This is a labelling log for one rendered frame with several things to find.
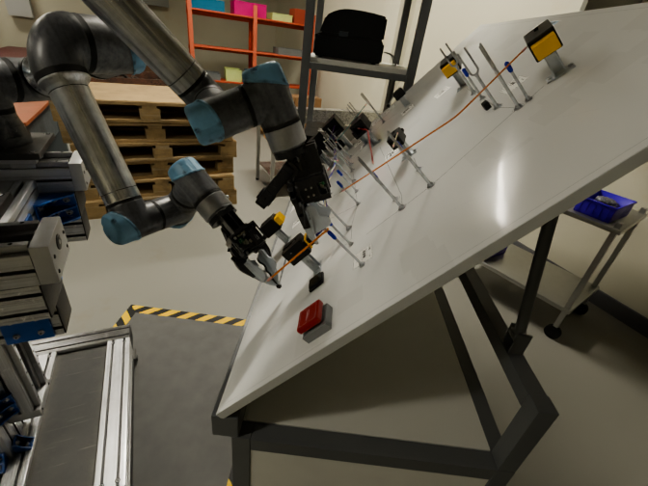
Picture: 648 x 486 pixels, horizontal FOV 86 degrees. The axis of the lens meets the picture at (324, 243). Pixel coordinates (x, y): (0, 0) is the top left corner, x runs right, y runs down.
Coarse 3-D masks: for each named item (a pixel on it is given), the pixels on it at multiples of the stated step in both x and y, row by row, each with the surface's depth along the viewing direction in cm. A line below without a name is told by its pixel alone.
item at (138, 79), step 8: (144, 72) 549; (152, 72) 555; (96, 80) 456; (104, 80) 461; (112, 80) 465; (120, 80) 470; (128, 80) 475; (136, 80) 480; (144, 80) 485; (152, 80) 491; (160, 80) 496
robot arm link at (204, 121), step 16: (208, 96) 60; (224, 96) 60; (240, 96) 60; (192, 112) 58; (208, 112) 59; (224, 112) 59; (240, 112) 60; (192, 128) 59; (208, 128) 59; (224, 128) 60; (240, 128) 62; (208, 144) 62
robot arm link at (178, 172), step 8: (184, 160) 79; (192, 160) 80; (176, 168) 78; (184, 168) 78; (192, 168) 79; (200, 168) 80; (176, 176) 78; (184, 176) 78; (192, 176) 78; (200, 176) 79; (208, 176) 81; (176, 184) 79; (184, 184) 78; (192, 184) 78; (200, 184) 78; (208, 184) 79; (216, 184) 81; (176, 192) 81; (184, 192) 79; (192, 192) 78; (200, 192) 78; (208, 192) 78; (176, 200) 82; (184, 200) 81; (192, 200) 79; (200, 200) 78
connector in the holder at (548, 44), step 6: (546, 36) 58; (552, 36) 56; (540, 42) 58; (546, 42) 57; (552, 42) 57; (558, 42) 57; (534, 48) 58; (540, 48) 58; (546, 48) 58; (552, 48) 57; (534, 54) 59; (540, 54) 58; (546, 54) 58; (540, 60) 59
